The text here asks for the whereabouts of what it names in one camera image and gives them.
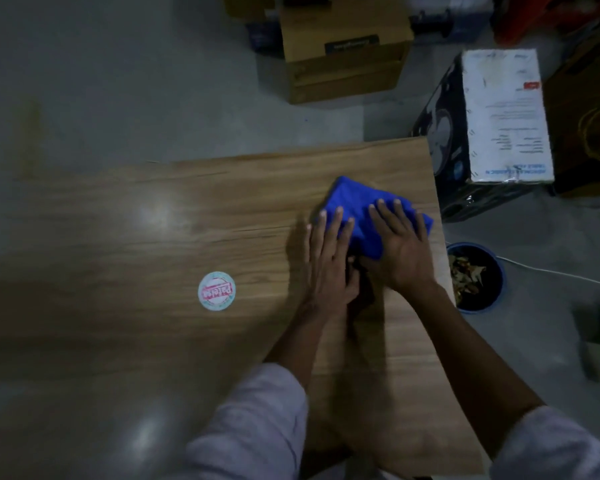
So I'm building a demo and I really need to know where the person's left hand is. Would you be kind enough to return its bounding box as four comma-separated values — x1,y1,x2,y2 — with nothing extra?
305,207,362,315

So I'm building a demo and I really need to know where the blue cloth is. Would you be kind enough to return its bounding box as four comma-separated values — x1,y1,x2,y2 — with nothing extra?
317,175,435,261

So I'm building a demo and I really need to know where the yellow wire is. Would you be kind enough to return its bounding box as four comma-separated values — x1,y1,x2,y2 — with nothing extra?
577,102,600,163

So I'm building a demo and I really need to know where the person's left forearm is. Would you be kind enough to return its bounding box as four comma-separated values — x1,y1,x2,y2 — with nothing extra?
263,302,341,391

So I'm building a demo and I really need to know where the person's right hand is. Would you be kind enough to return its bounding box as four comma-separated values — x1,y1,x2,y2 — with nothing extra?
359,198,439,295

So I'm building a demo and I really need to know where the blue round waste bin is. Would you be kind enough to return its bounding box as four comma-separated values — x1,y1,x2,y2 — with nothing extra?
445,242,506,315

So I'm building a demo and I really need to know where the light denim shirt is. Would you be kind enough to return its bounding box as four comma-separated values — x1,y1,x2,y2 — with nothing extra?
179,363,600,480

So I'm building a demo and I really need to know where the brown cardboard box with handle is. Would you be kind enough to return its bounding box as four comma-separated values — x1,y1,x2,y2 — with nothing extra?
278,0,415,105

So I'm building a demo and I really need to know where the black box with white label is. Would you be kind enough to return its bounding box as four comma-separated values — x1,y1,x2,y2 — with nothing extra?
412,48,555,223

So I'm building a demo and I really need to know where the large brown cardboard box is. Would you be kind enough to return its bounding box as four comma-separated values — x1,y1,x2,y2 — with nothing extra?
542,24,600,198

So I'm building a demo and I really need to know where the red plastic item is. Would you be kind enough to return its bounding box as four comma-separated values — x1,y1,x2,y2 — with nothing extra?
492,0,600,45

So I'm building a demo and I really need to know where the white cable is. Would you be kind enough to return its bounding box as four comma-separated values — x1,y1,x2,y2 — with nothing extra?
495,254,600,291

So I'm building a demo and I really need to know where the person's right forearm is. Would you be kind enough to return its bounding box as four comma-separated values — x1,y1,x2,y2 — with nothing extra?
409,284,546,461

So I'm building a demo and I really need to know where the round white foil lid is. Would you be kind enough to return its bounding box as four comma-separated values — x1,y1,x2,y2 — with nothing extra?
197,271,237,313

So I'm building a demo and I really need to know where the small brown cardboard box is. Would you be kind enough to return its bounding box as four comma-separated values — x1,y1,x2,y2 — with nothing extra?
221,0,276,18

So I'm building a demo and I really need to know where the dark blue small box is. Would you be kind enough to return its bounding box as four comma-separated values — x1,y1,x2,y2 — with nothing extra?
245,19,283,55

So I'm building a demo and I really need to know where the wooden table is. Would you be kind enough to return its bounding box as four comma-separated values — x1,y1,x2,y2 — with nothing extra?
0,137,486,480

